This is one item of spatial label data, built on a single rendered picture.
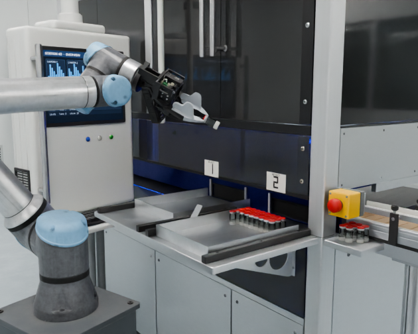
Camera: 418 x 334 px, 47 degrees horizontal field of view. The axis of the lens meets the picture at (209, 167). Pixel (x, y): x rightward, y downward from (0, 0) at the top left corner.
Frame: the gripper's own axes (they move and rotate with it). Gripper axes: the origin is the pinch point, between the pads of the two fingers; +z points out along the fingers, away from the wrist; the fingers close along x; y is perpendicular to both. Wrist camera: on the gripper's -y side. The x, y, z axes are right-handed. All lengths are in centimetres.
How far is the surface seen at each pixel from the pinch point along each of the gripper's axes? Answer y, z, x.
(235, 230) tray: -32.5, 23.1, -2.6
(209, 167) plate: -47, 3, 28
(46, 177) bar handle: -65, -48, -1
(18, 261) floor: -269, -107, 46
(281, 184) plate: -22.1, 28.9, 14.4
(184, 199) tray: -64, 0, 21
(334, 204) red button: -7.1, 43.1, 2.9
